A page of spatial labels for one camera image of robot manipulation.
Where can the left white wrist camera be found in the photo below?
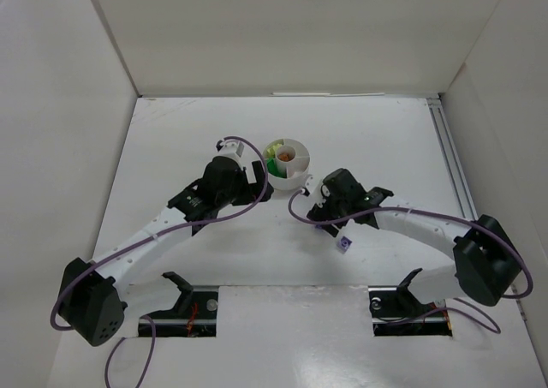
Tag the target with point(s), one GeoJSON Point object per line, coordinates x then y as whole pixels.
{"type": "Point", "coordinates": [230, 148]}

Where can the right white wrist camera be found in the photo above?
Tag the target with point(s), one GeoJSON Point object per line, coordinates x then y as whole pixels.
{"type": "Point", "coordinates": [316, 193]}

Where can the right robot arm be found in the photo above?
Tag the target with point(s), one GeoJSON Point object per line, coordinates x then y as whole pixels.
{"type": "Point", "coordinates": [484, 260]}

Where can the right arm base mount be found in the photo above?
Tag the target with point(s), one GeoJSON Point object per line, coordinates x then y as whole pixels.
{"type": "Point", "coordinates": [395, 312]}

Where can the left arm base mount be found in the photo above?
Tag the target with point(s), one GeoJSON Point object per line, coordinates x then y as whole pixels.
{"type": "Point", "coordinates": [192, 312]}

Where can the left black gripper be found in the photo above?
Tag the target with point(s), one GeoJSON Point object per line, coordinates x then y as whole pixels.
{"type": "Point", "coordinates": [255, 182]}

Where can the purple lego brick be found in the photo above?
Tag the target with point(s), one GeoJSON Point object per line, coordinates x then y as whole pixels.
{"type": "Point", "coordinates": [343, 244]}

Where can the lime green lego brick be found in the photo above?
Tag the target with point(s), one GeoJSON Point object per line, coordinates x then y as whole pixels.
{"type": "Point", "coordinates": [270, 151]}

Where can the aluminium rail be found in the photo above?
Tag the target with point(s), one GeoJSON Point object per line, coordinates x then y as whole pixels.
{"type": "Point", "coordinates": [458, 179]}

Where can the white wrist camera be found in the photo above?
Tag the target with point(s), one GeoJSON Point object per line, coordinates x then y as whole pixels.
{"type": "Point", "coordinates": [316, 193]}
{"type": "Point", "coordinates": [230, 148]}

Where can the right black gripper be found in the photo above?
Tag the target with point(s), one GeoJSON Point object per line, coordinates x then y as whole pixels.
{"type": "Point", "coordinates": [321, 208]}

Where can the white round divided container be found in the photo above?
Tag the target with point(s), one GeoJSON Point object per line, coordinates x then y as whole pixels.
{"type": "Point", "coordinates": [296, 171]}

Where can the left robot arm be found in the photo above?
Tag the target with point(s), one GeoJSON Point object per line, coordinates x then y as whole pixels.
{"type": "Point", "coordinates": [92, 297]}

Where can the green lego plate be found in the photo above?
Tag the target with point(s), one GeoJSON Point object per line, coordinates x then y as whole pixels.
{"type": "Point", "coordinates": [272, 168]}

